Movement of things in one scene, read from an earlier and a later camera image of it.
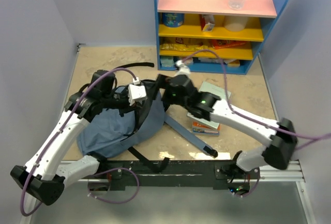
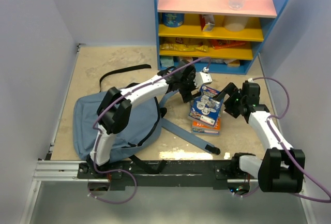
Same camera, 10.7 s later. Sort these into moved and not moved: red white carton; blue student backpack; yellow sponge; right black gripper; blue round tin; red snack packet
Moved: right black gripper; blue student backpack
Not moved: red snack packet; blue round tin; yellow sponge; red white carton
